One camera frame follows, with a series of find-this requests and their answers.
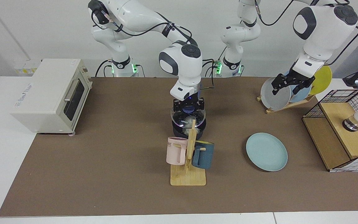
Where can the dark blue cup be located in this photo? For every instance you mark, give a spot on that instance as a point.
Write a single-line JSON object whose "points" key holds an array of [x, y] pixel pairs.
{"points": [[205, 155]]}

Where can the light blue plate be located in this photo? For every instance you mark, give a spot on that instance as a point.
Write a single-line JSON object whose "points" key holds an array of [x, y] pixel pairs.
{"points": [[300, 95]]}

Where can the wall outlet with yellow labels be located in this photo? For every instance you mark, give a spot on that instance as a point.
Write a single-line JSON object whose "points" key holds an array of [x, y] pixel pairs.
{"points": [[26, 67]]}

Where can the yellow plate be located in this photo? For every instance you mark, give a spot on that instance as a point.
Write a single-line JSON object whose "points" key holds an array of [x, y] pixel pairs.
{"points": [[322, 81]]}

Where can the teal plate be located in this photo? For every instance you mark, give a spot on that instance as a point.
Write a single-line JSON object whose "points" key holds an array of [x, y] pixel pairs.
{"points": [[266, 152]]}

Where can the wooden plate rack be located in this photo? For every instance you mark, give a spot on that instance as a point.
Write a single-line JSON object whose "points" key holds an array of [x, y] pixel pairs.
{"points": [[278, 109]]}

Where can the grey plate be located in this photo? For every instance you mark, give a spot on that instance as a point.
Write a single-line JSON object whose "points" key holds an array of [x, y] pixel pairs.
{"points": [[275, 101]]}

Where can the wooden cup stand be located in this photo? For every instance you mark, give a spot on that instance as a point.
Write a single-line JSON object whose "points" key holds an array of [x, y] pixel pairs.
{"points": [[188, 177]]}

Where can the pale toaster oven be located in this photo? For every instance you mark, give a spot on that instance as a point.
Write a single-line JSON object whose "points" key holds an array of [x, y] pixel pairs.
{"points": [[42, 105]]}

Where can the brown table cloth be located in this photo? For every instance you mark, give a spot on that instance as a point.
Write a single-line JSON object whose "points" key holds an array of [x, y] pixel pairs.
{"points": [[104, 193]]}

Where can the glass lid with blue knob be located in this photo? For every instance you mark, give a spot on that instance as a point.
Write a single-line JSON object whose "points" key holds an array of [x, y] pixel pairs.
{"points": [[199, 119]]}

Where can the pink cup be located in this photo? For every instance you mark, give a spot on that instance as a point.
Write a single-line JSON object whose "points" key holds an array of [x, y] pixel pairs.
{"points": [[174, 154]]}

